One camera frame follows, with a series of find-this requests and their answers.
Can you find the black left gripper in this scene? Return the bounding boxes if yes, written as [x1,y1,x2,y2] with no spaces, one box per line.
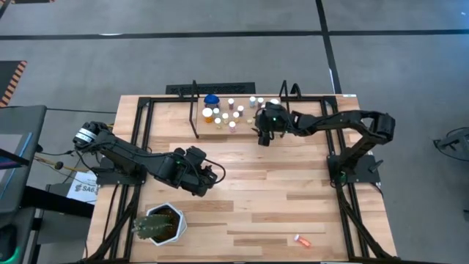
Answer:
[170,145,217,197]

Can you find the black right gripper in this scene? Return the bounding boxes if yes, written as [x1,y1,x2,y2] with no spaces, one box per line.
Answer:
[254,101,294,147]

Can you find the bottle with blue cap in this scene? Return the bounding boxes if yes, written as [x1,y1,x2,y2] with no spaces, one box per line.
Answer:
[203,94,221,109]

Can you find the cactus in white pot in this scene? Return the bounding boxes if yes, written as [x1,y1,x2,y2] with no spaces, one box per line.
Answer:
[131,202,188,246]

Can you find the black ribbed floor mat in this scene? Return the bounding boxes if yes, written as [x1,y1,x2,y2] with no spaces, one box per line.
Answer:
[165,81,256,95]

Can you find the small orange vial white cap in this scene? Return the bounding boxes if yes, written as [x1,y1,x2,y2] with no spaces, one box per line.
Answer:
[292,233,312,249]

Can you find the white printed paper sheet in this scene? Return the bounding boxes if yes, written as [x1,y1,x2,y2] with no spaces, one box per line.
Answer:
[65,170,100,205]

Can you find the black tripod base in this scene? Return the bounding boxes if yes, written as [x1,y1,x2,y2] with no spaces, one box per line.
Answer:
[433,126,469,162]

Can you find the grey operator console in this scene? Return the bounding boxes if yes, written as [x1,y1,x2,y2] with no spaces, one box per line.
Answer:
[0,105,48,264]

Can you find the black yellow striped mat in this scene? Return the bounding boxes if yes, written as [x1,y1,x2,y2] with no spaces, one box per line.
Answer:
[0,60,29,108]

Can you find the wooden shelf with black frame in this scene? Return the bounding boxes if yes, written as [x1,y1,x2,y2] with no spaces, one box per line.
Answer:
[188,79,303,140]

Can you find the black table frame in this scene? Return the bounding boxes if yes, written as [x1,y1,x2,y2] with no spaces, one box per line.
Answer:
[84,94,402,264]

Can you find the yellow cable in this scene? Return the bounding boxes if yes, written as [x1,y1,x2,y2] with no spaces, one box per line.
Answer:
[34,153,89,174]

